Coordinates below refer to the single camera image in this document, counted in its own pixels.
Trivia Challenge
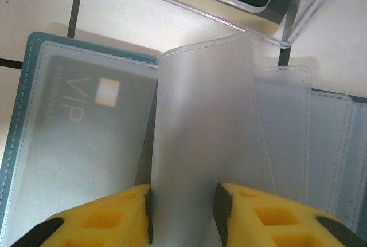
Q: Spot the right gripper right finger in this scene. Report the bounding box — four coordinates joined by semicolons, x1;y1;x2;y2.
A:
212;183;366;247

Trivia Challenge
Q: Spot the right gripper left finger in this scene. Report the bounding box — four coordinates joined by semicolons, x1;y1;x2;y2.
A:
11;183;153;247

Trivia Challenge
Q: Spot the black gold-print VIP card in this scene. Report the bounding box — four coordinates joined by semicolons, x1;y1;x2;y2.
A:
25;54;159;193

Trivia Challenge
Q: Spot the teal card holder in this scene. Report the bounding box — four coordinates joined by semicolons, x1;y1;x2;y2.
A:
0;31;367;247

